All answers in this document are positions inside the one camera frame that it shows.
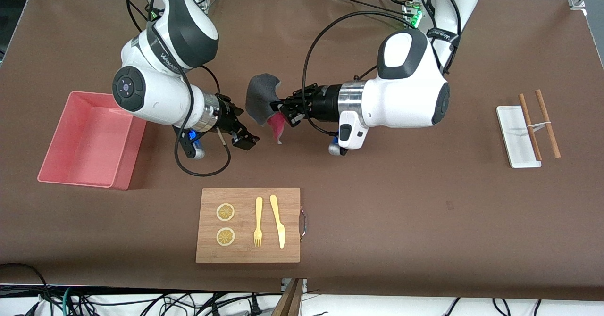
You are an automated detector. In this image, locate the pink plastic bin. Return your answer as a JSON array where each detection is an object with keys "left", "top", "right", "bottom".
[{"left": 37, "top": 91, "right": 148, "bottom": 191}]

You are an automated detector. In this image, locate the yellow plastic knife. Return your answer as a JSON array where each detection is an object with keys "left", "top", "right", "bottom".
[{"left": 269, "top": 194, "right": 286, "bottom": 249}]

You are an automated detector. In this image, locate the wooden plank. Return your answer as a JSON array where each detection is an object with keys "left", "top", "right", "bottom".
[{"left": 271, "top": 278, "right": 303, "bottom": 316}]

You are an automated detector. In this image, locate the white rectangular tray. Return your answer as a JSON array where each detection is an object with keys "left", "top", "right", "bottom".
[{"left": 495, "top": 105, "right": 542, "bottom": 169}]

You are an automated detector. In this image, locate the grey and pink cloth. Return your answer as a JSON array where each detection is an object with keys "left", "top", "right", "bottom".
[{"left": 245, "top": 73, "right": 286, "bottom": 145}]

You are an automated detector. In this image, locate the black cable on table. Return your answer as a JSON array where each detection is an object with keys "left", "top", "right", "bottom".
[{"left": 315, "top": 0, "right": 411, "bottom": 17}]

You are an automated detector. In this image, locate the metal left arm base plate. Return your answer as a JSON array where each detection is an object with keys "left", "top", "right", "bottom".
[{"left": 401, "top": 2, "right": 428, "bottom": 30}]

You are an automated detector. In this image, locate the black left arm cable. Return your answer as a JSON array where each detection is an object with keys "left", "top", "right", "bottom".
[{"left": 302, "top": 0, "right": 462, "bottom": 138}]

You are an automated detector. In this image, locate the yellow plastic fork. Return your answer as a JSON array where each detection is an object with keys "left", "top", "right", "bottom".
[{"left": 253, "top": 197, "right": 263, "bottom": 248}]

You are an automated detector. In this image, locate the thick black floor cable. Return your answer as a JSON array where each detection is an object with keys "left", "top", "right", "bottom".
[{"left": 0, "top": 263, "right": 53, "bottom": 316}]

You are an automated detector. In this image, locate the small metal bracket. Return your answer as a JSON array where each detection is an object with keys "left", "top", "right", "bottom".
[{"left": 281, "top": 278, "right": 308, "bottom": 293}]

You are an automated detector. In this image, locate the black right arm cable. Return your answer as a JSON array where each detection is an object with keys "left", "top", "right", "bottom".
[{"left": 125, "top": 0, "right": 232, "bottom": 178}]

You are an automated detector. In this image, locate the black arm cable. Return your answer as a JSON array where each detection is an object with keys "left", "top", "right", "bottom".
[
  {"left": 125, "top": 0, "right": 232, "bottom": 178},
  {"left": 302, "top": 0, "right": 462, "bottom": 138}
]

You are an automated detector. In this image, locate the wooden cutting board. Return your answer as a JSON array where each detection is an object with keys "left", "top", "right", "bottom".
[{"left": 195, "top": 187, "right": 301, "bottom": 264}]

